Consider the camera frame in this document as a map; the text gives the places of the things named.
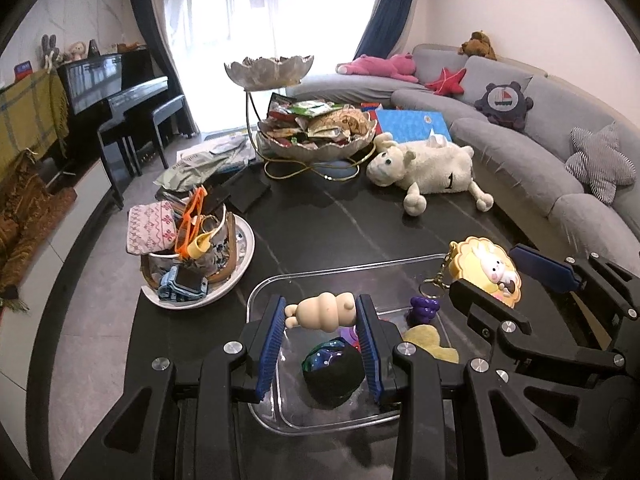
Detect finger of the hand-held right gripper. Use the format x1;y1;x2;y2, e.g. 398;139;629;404
509;243;640;321
449;279;626;368

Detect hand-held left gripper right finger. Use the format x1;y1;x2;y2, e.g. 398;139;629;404
354;294;578;480

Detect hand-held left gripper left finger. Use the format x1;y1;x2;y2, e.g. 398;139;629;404
62;294;287;480

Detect yellow round rabbit keychain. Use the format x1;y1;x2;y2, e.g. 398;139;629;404
419;236;523;311

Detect green blue plastic toy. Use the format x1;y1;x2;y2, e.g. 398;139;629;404
303;338;351;371

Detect black fabric pouch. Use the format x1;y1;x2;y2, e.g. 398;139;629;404
301;337;366;408

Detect cream figurine toy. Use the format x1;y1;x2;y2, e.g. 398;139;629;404
284;291;358;333

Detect purple flower toy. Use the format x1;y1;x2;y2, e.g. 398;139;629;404
407;295;441;326

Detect clear plastic storage box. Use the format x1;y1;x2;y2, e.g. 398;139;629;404
246;253;468;433

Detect black stone desktop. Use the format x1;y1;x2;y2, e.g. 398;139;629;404
120;152;640;480

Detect white oval tray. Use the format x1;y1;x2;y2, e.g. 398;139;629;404
141;212;256;308

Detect patterned basket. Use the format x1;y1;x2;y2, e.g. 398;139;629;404
147;212;238;286

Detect blue smart watch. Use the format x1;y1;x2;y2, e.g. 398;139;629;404
157;266;211;303

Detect grey striped star cushion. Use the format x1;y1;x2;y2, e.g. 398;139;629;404
565;121;637;206

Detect grey curved sofa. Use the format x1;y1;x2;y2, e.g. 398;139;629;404
287;43;640;256

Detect white sheep plush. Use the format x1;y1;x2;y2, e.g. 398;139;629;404
366;132;495;217

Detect orange glasses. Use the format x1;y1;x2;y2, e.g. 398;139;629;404
175;186;221;261

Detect black notebook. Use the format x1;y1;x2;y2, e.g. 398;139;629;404
220;164;273;213

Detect pink knitted pouch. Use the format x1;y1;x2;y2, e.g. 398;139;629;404
126;201;179;256

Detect navy ship wheel cushion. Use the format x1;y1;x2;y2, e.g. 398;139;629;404
474;81;534;132

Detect stack of magazines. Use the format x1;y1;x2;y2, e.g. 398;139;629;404
154;132;251;193

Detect red star cushion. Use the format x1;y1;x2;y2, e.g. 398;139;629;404
425;66;467;97

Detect pile of snack packets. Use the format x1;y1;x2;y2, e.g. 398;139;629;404
265;92;373;148

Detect white low cabinet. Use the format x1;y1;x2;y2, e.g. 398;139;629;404
0;160;113;461

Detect brown bear plush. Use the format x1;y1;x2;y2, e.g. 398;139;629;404
459;31;497;61

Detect pink plush toy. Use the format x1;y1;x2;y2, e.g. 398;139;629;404
336;52;418;83

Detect black piano bench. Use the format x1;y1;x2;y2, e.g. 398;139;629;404
149;94;193;141

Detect leaf-shaped two-tier bowl stand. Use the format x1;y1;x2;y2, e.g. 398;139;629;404
223;54;376;181

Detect brown patterned cloth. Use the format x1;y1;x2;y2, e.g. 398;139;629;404
0;147;78;311

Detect dark blue curtain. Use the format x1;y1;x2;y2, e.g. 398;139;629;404
120;0;201;136
352;0;421;61

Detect black upright piano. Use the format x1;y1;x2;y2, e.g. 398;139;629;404
57;49;171;211

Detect yellow plaid blanket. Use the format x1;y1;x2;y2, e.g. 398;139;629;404
0;67;70;181

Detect white sheer curtain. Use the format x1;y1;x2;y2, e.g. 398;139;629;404
160;0;396;126

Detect grey rabbit plush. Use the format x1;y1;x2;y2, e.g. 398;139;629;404
40;34;61;70

